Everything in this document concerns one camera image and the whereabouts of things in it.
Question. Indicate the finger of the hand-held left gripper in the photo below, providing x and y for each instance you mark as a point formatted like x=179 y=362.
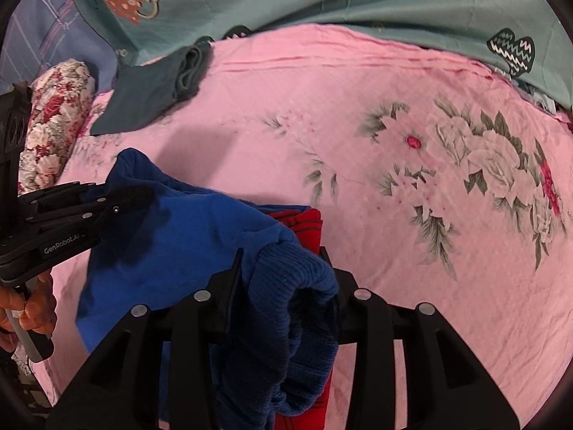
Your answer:
x=58 y=195
x=121 y=201

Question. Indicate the teal heart print quilt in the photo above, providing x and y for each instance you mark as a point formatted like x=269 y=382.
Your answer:
x=313 y=0

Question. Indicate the dark teal folded cloth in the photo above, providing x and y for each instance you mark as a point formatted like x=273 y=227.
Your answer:
x=143 y=89

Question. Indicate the red floral pillow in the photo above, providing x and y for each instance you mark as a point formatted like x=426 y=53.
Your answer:
x=53 y=116

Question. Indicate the blue and red pants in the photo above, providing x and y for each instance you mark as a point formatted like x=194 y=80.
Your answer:
x=179 y=242

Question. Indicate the blue plaid cloth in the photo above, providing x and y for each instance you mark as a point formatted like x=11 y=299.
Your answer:
x=49 y=40

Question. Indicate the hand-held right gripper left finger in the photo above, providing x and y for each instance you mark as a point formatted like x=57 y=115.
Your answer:
x=224 y=284

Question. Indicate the pink floral bed sheet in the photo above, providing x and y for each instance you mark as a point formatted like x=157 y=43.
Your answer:
x=313 y=112

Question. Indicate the person's left hand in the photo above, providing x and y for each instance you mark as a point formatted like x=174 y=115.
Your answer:
x=42 y=309

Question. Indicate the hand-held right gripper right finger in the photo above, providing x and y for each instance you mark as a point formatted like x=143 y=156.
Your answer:
x=344 y=284

